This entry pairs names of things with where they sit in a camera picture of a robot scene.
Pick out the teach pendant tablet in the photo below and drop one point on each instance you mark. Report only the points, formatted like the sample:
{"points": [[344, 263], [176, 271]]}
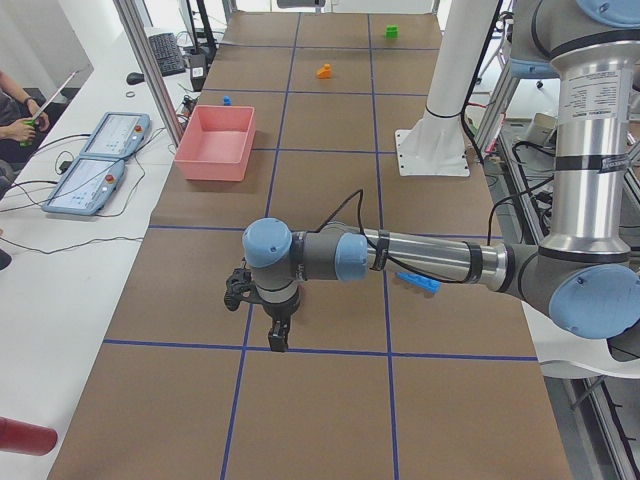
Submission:
{"points": [[85, 187], [117, 135]]}

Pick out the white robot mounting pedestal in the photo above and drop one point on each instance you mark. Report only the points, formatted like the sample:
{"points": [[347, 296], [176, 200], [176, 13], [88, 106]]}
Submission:
{"points": [[435, 146]]}

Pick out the seated person's hand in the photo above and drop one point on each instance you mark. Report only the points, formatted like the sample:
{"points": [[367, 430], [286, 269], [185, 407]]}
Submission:
{"points": [[23, 131]]}

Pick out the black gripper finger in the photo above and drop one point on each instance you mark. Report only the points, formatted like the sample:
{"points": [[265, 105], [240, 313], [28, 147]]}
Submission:
{"points": [[284, 333], [274, 337]]}

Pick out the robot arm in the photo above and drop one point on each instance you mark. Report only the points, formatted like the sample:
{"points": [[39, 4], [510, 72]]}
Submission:
{"points": [[579, 275]]}

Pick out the orange sloped block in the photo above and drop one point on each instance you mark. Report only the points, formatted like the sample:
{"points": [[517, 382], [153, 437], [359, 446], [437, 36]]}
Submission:
{"points": [[325, 72]]}

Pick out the red cylinder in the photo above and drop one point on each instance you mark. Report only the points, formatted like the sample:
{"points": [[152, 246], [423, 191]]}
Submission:
{"points": [[25, 438]]}

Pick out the green block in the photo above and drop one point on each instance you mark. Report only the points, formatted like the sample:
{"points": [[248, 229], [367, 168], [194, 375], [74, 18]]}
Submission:
{"points": [[391, 31]]}

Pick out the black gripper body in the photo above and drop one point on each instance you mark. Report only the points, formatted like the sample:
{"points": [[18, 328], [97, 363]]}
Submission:
{"points": [[280, 313]]}

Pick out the black keyboard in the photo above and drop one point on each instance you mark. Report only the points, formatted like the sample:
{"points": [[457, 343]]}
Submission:
{"points": [[167, 53]]}

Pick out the aluminium frame post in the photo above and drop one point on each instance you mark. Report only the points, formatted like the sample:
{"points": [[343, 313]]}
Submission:
{"points": [[135, 32]]}

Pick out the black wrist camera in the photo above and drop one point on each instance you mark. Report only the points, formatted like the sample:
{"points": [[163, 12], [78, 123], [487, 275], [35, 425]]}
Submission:
{"points": [[240, 287]]}

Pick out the lower teach pendant tablet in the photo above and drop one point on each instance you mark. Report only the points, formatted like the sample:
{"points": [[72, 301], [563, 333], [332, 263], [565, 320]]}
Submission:
{"points": [[85, 187]]}

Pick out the seated person's forearm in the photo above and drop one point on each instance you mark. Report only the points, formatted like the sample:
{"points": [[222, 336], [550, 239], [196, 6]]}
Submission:
{"points": [[8, 132]]}

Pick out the long blue block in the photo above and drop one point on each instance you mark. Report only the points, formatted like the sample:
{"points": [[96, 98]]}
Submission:
{"points": [[422, 282]]}

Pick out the black power adapter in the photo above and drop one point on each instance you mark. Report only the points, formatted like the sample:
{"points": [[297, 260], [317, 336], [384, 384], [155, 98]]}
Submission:
{"points": [[198, 71]]}

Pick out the pink plastic box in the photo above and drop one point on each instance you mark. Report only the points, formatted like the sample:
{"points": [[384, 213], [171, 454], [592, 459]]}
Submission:
{"points": [[217, 143]]}

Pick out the black computer mouse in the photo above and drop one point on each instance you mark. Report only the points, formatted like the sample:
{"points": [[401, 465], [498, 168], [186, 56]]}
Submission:
{"points": [[135, 78]]}

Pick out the upper teach pendant tablet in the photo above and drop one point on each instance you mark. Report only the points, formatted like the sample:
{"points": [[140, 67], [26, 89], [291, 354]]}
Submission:
{"points": [[117, 135]]}

